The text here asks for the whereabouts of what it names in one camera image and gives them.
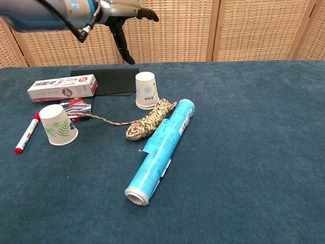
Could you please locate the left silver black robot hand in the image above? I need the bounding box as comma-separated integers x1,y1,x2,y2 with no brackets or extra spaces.
97,0,159,65

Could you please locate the white cup blue flower print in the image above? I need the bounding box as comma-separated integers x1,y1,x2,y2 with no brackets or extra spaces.
135,71,160,107

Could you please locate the white cup green fern print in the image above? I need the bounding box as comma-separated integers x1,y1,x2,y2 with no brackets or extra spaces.
39,104,79,146

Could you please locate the black flat pouch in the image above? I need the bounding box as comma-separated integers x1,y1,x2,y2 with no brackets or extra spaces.
70,67,140,97

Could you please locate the white pink toothpaste box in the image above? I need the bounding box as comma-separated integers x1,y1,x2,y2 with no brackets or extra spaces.
27,74,99,103

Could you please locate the black box with building print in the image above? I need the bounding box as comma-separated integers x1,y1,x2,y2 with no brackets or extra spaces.
59,96,95,123

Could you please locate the woven bamboo folding screen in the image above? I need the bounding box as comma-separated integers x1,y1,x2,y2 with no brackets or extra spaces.
0,0,325,68

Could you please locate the blue plastic wrap roll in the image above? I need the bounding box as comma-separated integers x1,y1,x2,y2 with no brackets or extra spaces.
124,99,196,206

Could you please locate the red white marker pen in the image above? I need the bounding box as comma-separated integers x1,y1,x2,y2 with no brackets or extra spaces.
14,112,41,154

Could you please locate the dark teal table cloth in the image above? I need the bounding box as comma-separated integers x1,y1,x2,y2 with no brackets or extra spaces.
0,60,325,244

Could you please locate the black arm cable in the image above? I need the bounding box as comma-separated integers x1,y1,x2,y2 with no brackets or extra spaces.
37,0,102,43

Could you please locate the braided beige rope bundle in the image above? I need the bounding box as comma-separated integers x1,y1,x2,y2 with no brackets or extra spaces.
72,98,178,142

